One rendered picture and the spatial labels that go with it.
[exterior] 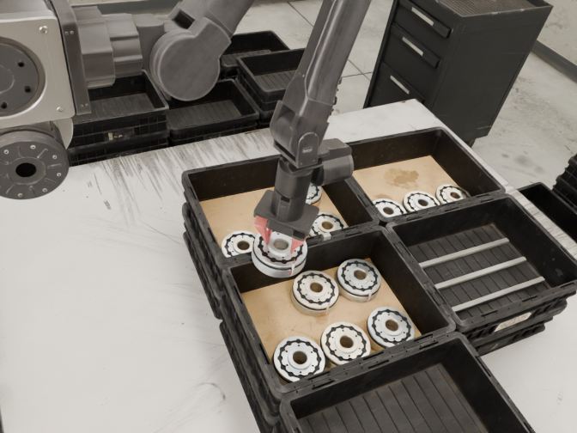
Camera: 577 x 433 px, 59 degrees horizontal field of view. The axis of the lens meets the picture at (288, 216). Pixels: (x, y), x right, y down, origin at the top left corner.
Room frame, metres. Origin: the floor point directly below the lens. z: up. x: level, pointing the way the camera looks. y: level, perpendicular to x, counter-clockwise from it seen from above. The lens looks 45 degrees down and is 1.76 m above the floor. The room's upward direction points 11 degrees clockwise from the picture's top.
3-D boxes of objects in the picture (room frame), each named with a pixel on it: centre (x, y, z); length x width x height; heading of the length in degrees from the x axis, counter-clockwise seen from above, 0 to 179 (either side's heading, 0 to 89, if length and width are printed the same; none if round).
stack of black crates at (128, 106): (1.62, 0.77, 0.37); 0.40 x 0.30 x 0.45; 126
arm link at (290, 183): (0.64, 0.00, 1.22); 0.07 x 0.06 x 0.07; 126
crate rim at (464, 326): (0.85, -0.47, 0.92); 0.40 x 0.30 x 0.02; 122
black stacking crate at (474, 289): (0.85, -0.47, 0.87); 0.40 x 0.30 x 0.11; 122
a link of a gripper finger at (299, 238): (0.63, -0.01, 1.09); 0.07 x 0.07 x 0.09; 77
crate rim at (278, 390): (0.64, -0.13, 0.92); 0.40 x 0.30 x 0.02; 122
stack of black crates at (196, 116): (1.86, 0.45, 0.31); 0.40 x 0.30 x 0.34; 126
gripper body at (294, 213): (0.64, 0.00, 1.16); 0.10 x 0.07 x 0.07; 77
